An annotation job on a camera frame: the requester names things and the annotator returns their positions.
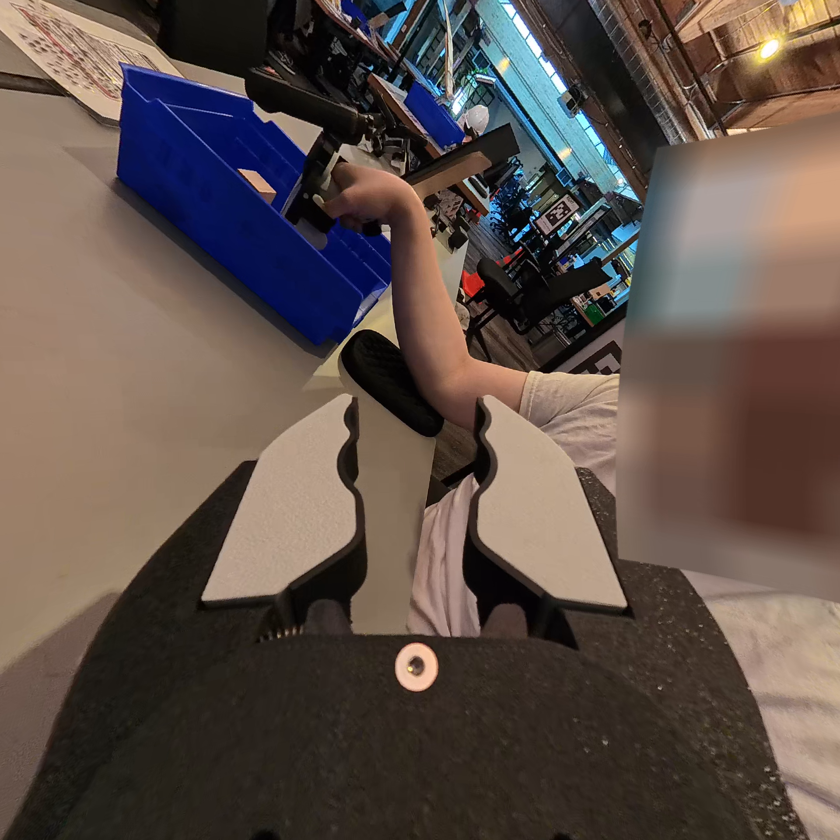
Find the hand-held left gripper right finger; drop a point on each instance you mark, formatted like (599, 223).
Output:
(544, 525)

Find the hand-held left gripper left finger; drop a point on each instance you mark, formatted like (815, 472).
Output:
(289, 512)

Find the group of wooden cubes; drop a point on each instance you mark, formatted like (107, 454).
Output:
(257, 185)

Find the blue plastic bin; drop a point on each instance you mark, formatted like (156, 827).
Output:
(216, 223)

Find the person's right forearm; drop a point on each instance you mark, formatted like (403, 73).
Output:
(433, 315)

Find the person's right hand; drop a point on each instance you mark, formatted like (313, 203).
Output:
(367, 197)

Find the blue plastic crate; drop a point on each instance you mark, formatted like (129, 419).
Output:
(436, 118)

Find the wooden desk panel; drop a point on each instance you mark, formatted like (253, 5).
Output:
(459, 167)

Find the black chair armrest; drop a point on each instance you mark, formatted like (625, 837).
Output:
(387, 380)

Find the white hard hat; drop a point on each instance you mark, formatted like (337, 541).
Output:
(478, 118)

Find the black office chair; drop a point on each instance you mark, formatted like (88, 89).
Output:
(518, 289)

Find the red chair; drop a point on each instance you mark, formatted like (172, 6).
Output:
(472, 285)

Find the printed instruction sheet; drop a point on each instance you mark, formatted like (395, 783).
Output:
(59, 46)

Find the black white marker sign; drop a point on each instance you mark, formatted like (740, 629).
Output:
(558, 215)

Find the round ceiling lamp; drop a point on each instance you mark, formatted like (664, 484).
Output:
(769, 48)

